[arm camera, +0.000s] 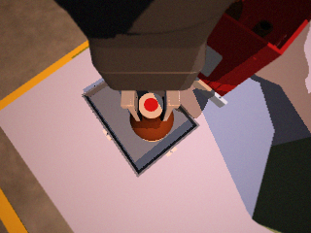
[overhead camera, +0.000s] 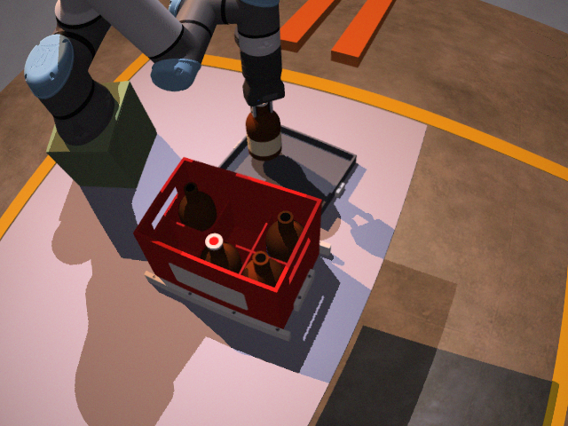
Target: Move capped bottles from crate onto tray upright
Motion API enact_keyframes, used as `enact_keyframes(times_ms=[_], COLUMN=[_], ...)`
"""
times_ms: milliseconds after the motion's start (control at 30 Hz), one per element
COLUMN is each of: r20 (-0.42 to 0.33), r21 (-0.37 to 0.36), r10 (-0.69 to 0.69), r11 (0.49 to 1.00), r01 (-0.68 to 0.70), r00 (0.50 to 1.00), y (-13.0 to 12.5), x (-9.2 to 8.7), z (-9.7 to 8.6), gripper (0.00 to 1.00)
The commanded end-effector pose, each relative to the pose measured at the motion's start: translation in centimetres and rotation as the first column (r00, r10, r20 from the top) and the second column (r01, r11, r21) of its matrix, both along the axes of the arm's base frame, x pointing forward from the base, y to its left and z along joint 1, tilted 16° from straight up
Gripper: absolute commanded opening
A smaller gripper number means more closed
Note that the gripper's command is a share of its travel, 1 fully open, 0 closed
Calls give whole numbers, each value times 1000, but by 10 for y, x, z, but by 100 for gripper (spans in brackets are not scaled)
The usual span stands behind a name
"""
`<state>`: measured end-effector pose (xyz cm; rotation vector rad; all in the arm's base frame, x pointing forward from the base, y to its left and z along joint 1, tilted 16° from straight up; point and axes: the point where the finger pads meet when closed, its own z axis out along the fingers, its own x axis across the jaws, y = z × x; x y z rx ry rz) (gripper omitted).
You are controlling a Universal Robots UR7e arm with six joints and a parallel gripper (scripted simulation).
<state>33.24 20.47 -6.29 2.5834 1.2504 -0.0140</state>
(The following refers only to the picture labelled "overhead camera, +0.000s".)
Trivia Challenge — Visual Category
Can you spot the red crate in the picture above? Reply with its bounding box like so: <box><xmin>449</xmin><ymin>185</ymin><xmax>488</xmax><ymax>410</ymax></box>
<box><xmin>146</xmin><ymin>163</ymin><xmax>322</xmax><ymax>329</ymax></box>

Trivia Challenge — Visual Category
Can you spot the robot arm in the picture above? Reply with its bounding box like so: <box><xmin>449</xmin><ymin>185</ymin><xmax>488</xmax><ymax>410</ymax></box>
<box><xmin>24</xmin><ymin>0</ymin><xmax>280</xmax><ymax>146</ymax></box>

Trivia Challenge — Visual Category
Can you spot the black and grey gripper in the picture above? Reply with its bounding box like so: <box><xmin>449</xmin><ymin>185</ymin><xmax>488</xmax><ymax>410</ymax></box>
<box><xmin>234</xmin><ymin>27</ymin><xmax>285</xmax><ymax>118</ymax></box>

